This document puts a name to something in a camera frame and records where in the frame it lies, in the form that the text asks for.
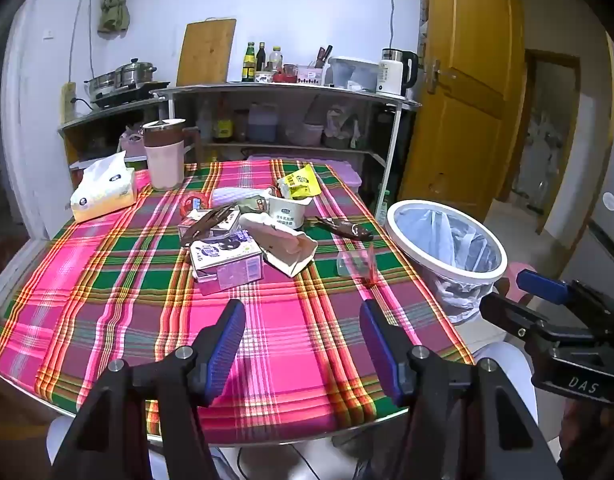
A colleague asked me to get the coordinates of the yellow snack packet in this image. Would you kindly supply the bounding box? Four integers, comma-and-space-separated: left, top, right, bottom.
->
277, 164, 322, 200

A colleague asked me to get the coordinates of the red tape ring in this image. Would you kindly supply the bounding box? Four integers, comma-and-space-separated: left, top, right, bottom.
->
179, 192, 210, 213

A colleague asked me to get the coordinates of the wooden cutting board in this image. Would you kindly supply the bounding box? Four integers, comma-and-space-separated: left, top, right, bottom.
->
176, 18, 237, 88

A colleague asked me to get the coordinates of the translucent bin liner bag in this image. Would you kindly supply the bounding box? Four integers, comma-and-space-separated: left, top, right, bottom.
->
393, 206, 502, 323

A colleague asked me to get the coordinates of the purple liquid jug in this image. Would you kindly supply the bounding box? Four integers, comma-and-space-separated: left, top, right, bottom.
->
247, 102, 279, 143

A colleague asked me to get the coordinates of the white metal shelf unit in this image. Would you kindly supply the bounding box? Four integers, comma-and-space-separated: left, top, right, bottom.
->
152, 81, 422, 211

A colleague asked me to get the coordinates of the pink plastic stool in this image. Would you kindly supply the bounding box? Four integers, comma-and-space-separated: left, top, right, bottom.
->
502, 261, 535, 306

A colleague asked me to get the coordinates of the clear plastic container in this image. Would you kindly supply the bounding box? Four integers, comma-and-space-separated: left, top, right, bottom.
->
328, 56, 380, 93

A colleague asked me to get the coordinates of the torn olive beige packet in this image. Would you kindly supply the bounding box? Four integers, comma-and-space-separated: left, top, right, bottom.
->
234, 195, 273, 216

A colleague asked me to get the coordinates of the purple white milk carton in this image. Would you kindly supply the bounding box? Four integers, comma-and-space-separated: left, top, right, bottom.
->
188, 230, 265, 296

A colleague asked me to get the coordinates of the crumpled plastic bag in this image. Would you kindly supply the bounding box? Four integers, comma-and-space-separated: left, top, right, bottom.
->
323, 105, 360, 150

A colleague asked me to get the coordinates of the storage bin with pink lid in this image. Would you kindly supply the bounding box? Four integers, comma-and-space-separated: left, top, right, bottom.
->
247, 156, 363, 196

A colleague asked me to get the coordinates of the white yogurt cup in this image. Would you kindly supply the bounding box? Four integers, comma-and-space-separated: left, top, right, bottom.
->
267, 187, 314, 231

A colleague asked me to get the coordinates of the green plastic bottle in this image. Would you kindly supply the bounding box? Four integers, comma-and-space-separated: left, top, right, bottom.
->
374, 190, 392, 226

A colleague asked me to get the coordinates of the pink pitcher with brown lid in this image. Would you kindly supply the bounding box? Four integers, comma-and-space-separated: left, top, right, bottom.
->
141, 118, 200, 192

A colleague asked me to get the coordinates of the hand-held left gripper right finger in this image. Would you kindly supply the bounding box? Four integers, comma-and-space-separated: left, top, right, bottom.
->
359, 299, 562, 480

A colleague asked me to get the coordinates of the white round trash bin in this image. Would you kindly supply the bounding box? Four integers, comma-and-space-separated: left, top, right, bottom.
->
384, 199, 508, 325

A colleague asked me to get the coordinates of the yellow white tissue pack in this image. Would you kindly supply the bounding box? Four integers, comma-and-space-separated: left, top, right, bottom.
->
70, 151, 138, 223

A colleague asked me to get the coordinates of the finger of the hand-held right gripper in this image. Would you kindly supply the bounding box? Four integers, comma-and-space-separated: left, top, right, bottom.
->
479, 291, 555, 341
516, 269, 572, 307

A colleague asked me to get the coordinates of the pink green plaid tablecloth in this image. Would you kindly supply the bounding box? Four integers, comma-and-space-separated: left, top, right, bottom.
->
0, 159, 475, 433

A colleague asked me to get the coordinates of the white foam net sleeve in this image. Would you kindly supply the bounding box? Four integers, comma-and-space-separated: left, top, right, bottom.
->
209, 187, 270, 208

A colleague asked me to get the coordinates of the pink plastic basin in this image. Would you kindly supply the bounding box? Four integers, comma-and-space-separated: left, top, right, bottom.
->
286, 121, 324, 147

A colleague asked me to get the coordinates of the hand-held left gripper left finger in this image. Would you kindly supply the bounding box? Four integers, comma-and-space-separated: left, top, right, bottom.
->
52, 299, 248, 480

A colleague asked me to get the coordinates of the yellow wooden door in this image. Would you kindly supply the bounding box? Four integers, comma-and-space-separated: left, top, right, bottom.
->
397, 0, 525, 221

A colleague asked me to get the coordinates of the white black electric kettle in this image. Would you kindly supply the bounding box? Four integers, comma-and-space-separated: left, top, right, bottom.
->
376, 48, 419, 98

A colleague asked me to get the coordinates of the long brown snack wrapper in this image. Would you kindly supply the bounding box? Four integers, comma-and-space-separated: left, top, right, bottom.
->
314, 216, 375, 241

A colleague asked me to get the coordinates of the yellow label bottle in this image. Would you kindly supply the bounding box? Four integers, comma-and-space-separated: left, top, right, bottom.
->
213, 105, 234, 142

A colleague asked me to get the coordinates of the steel cooking pot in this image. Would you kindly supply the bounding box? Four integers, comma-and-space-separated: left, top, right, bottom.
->
114, 58, 158, 88

